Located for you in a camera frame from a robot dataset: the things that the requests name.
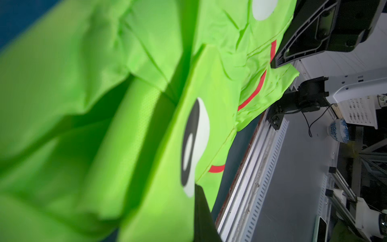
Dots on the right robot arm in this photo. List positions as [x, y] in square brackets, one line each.
[320, 92]

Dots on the green frog raincoat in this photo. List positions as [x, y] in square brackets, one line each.
[112, 111]

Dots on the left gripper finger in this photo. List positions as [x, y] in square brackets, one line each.
[205, 230]

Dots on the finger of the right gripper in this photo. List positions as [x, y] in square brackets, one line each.
[309, 32]

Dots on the aluminium front rail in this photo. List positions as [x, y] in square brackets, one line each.
[240, 214]

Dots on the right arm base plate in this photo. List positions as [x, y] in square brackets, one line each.
[275, 116]

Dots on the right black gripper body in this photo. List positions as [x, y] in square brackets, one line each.
[354, 23]

